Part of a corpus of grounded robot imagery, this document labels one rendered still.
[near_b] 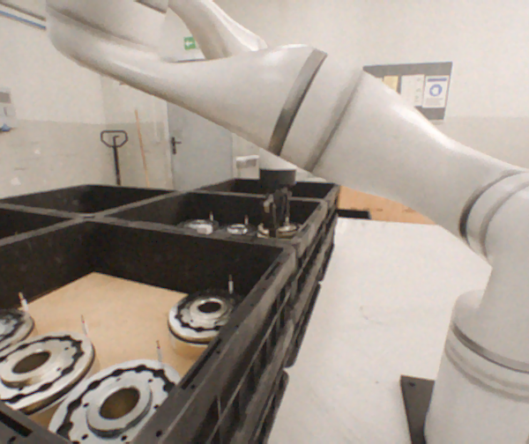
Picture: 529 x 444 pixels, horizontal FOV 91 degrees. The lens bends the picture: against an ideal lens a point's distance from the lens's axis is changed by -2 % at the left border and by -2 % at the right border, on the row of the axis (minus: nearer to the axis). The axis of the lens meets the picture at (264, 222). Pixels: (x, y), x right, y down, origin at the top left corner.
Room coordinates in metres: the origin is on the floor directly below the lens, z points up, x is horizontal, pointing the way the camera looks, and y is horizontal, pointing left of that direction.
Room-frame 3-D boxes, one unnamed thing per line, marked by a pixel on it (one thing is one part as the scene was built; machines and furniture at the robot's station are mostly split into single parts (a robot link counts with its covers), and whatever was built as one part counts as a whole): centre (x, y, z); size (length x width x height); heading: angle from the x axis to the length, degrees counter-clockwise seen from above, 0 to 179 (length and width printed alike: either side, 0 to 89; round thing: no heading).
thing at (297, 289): (0.55, 0.09, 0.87); 0.40 x 0.30 x 0.11; 69
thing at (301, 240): (0.55, 0.09, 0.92); 0.40 x 0.30 x 0.02; 69
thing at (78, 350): (0.20, 0.22, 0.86); 0.10 x 0.10 x 0.01
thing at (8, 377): (0.20, 0.22, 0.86); 0.05 x 0.05 x 0.01
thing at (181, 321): (0.29, 0.07, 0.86); 0.10 x 0.10 x 0.01
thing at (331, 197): (0.83, -0.02, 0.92); 0.40 x 0.30 x 0.02; 69
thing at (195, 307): (0.29, 0.07, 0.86); 0.05 x 0.05 x 0.01
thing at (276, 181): (0.55, -0.03, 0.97); 0.08 x 0.08 x 0.09
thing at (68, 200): (0.69, 0.46, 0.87); 0.40 x 0.30 x 0.11; 69
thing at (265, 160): (0.55, -0.01, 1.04); 0.11 x 0.09 x 0.06; 70
